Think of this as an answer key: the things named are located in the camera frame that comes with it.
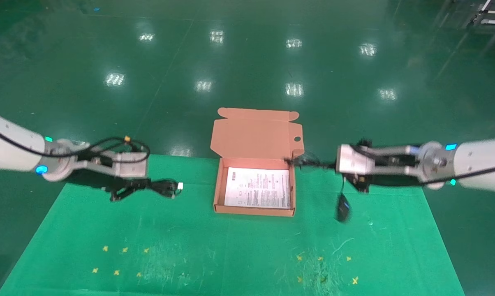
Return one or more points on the green table mat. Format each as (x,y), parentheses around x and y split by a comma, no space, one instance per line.
(190,234)

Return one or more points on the orange cardboard box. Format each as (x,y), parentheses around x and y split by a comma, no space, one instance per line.
(255,137)

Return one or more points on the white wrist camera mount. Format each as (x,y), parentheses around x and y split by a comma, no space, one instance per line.
(128,164)
(354,160)

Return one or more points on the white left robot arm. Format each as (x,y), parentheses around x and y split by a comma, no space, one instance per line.
(9,154)

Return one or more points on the white metal cart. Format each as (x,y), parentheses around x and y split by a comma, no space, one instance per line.
(494,14)

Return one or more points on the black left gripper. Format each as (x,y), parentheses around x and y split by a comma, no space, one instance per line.
(91,181)

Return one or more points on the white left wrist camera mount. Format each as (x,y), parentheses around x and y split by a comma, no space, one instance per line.
(128,164)

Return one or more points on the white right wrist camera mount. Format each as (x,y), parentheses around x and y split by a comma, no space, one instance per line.
(354,160)

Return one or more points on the white printed instruction sheet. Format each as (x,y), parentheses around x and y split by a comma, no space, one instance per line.
(257,187)

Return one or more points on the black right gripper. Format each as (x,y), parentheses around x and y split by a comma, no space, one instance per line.
(391,176)

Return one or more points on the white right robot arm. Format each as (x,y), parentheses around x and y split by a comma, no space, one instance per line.
(477,160)

